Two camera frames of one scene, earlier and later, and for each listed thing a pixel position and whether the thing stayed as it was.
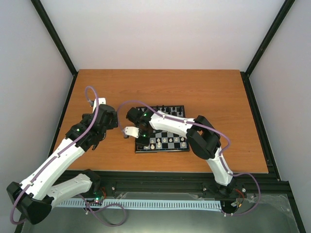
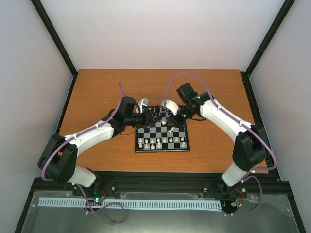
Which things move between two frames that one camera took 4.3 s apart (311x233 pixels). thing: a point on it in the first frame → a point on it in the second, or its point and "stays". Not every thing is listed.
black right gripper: [144, 142] → [178, 122]
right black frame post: [277, 22] stays
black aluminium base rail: [147, 181] stays
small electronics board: [98, 196] stays
